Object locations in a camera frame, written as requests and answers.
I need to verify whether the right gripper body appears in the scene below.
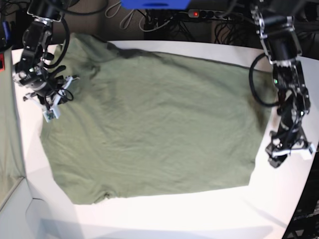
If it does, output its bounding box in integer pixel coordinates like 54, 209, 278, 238
22, 65, 80, 110

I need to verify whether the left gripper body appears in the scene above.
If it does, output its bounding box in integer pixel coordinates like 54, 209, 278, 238
265, 127, 312, 157

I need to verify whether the green t-shirt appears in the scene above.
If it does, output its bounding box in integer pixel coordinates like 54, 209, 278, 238
40, 34, 271, 204

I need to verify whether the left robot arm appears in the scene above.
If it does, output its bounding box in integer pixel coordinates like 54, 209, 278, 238
249, 0, 316, 168

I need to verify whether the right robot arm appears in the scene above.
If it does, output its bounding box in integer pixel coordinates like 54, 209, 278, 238
12, 0, 72, 112

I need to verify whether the red clamp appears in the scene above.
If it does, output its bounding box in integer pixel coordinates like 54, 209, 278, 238
0, 53, 5, 72

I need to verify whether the grey cloth at left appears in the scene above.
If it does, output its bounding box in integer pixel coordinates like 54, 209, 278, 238
0, 49, 26, 208

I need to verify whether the blue box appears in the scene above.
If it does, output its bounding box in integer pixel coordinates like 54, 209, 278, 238
121, 0, 190, 9

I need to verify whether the black power strip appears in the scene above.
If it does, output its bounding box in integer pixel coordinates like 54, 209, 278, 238
187, 9, 243, 20

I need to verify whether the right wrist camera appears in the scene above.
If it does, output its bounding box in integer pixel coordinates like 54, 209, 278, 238
43, 108, 61, 122

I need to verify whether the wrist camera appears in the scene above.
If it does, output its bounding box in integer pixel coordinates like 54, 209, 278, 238
301, 143, 317, 160
43, 108, 61, 122

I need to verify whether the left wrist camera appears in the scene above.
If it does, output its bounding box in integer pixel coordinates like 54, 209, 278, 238
301, 143, 317, 160

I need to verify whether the blue handled tool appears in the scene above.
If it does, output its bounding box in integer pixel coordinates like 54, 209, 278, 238
2, 21, 11, 41

